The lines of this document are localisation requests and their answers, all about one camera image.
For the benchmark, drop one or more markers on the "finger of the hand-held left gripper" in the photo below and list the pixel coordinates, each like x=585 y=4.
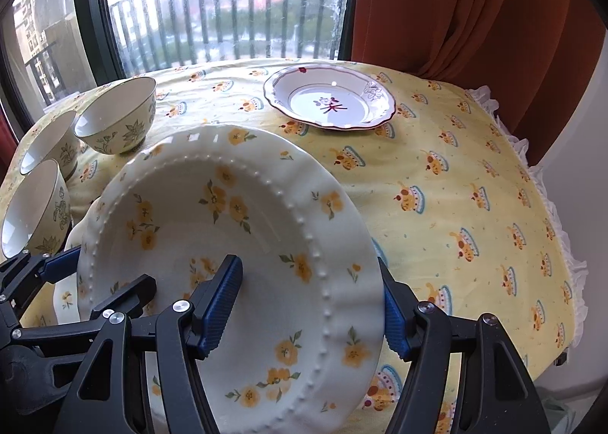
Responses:
x=133 y=294
x=61 y=263

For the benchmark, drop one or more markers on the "yellow printed tablecloth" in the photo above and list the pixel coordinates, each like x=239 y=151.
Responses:
x=451 y=225

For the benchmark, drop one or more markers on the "black window frame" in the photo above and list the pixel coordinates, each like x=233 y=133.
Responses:
x=90 y=11

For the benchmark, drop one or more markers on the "white plate with red rim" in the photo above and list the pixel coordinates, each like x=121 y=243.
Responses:
x=332 y=82

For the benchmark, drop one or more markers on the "apartment building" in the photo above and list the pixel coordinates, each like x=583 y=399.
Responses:
x=38 y=20

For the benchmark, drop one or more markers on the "white bowl with leaf pattern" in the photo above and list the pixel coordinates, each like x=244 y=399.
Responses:
x=47 y=134
x=128 y=130
x=28 y=210

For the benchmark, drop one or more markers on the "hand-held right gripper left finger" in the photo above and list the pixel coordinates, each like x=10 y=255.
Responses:
x=221 y=305

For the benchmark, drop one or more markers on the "orange curtain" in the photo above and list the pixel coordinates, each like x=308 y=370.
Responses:
x=4 y=134
x=451 y=11

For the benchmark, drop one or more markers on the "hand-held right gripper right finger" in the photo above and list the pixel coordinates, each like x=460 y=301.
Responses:
x=396 y=320

